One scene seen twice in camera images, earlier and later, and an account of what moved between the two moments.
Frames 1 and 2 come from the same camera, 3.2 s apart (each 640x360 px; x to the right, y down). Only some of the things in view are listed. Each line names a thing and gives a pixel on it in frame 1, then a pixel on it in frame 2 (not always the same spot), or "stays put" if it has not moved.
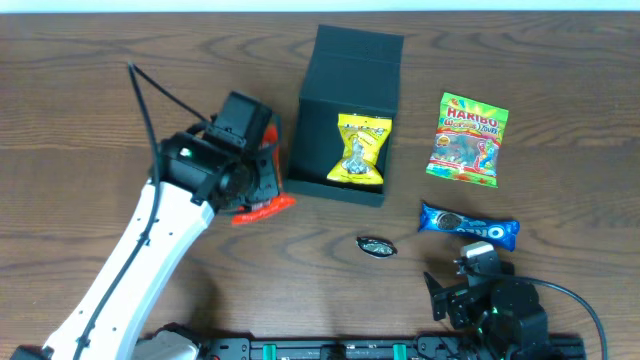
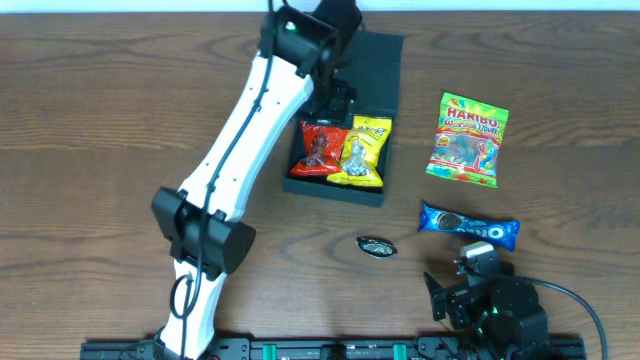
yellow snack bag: (363, 137) stays put
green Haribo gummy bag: (467, 141) stays put
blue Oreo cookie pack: (501, 232) stays put
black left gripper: (270, 170) to (333, 106)
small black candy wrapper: (376, 246) stays put
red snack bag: (270, 137) to (323, 150)
